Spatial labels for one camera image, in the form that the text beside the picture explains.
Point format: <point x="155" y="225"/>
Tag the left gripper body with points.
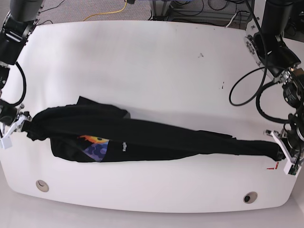
<point x="291" y="144"/>

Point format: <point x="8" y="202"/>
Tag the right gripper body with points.
<point x="12" y="119"/>

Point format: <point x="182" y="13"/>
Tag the black t-shirt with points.
<point x="91" y="132"/>

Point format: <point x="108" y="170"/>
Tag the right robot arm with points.
<point x="18" y="25"/>

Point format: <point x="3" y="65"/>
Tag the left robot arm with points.
<point x="280" y="65"/>

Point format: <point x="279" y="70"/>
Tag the red tape rectangle marking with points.
<point x="275" y="167"/>

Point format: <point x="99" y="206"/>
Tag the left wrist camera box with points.
<point x="292" y="169"/>

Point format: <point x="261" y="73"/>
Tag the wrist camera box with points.
<point x="5" y="142"/>
<point x="292" y="169"/>

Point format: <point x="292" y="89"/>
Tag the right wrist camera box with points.
<point x="5" y="142"/>

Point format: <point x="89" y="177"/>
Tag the right table cable grommet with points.
<point x="250" y="197"/>

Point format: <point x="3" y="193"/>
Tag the table cable grommet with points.
<point x="250" y="197"/>
<point x="42" y="186"/>

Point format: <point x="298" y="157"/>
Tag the left table cable grommet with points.
<point x="42" y="186"/>

